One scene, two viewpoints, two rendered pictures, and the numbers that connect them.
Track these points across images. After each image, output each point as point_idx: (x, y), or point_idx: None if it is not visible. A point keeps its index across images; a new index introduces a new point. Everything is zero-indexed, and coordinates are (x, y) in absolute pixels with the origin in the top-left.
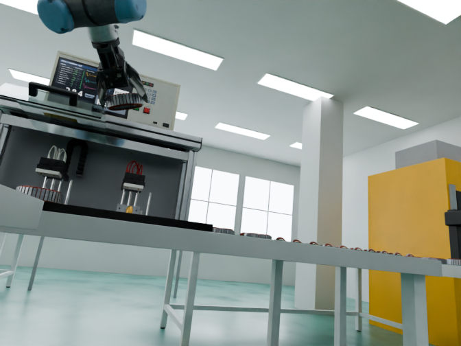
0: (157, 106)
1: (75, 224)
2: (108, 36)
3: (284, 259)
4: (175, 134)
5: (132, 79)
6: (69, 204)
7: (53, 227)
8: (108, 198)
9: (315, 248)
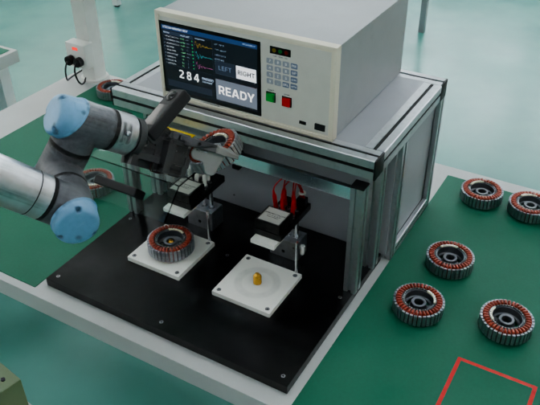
0: (302, 92)
1: (149, 354)
2: (121, 152)
3: None
4: (328, 154)
5: (195, 149)
6: (243, 194)
7: (136, 352)
8: None
9: None
